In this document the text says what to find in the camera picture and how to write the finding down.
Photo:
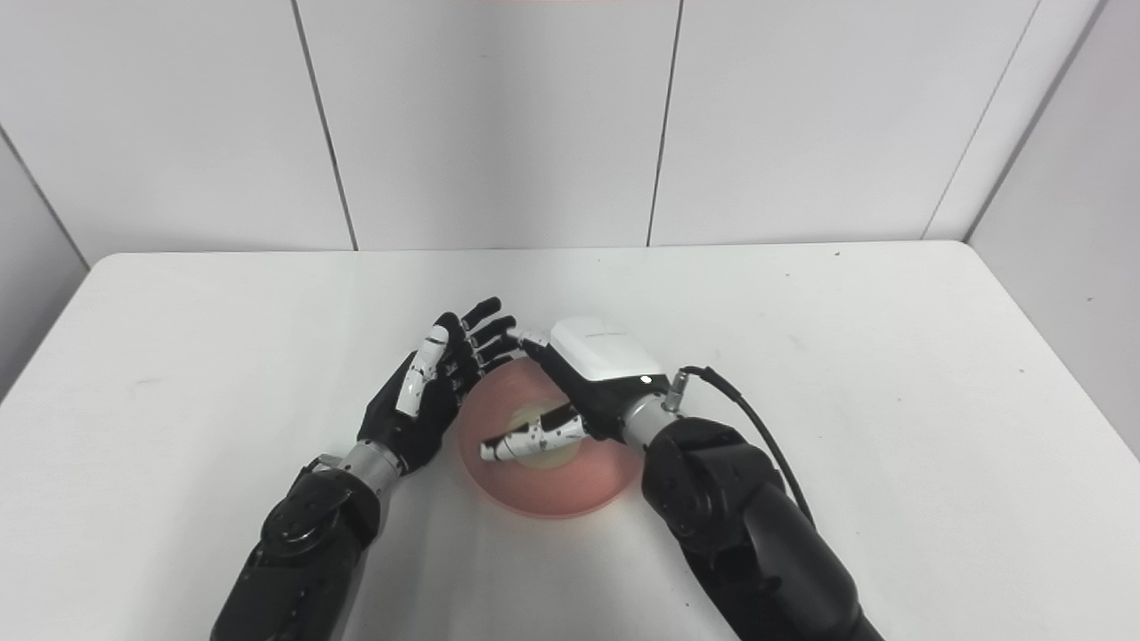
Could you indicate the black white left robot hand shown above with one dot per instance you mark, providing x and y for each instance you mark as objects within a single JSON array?
[{"x": 410, "y": 427}]

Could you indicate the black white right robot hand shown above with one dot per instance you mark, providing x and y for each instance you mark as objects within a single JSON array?
[{"x": 606, "y": 365}]

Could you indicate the pink round plate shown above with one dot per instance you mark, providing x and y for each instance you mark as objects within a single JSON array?
[{"x": 570, "y": 490}]

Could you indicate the cream steamed bun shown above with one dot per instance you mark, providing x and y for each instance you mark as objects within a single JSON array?
[{"x": 527, "y": 420}]

